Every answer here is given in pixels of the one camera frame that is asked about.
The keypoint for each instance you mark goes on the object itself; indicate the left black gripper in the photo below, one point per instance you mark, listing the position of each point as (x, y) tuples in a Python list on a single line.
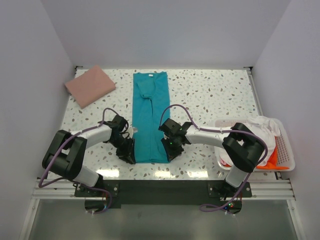
[(127, 154)]

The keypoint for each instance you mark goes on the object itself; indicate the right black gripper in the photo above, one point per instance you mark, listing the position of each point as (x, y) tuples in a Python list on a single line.
[(171, 154)]

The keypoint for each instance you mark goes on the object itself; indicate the teal t shirt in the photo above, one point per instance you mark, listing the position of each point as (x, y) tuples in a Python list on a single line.
[(150, 98)]

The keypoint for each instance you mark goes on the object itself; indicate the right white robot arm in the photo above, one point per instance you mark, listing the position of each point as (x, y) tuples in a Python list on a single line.
[(244, 148)]

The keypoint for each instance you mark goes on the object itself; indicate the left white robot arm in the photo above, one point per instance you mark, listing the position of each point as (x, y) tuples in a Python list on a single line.
[(65, 155)]

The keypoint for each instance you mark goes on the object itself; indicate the folded pink t shirt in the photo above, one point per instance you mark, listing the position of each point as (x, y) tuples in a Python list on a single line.
[(90, 86)]

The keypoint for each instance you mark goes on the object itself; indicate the white t shirt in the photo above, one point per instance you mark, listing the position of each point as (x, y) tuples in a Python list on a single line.
[(265, 128)]

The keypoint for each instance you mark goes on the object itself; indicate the orange t shirt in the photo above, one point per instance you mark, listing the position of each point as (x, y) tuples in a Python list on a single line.
[(270, 164)]

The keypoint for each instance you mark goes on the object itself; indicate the white plastic basket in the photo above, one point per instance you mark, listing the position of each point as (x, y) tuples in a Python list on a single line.
[(285, 156)]

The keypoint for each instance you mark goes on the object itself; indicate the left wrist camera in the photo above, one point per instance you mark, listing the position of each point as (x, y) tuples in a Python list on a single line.
[(132, 130)]

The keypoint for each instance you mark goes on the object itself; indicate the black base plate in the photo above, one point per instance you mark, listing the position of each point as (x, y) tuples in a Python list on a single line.
[(233, 205)]

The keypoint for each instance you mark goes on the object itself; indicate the aluminium front rail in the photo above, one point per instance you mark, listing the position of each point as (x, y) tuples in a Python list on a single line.
[(252, 190)]

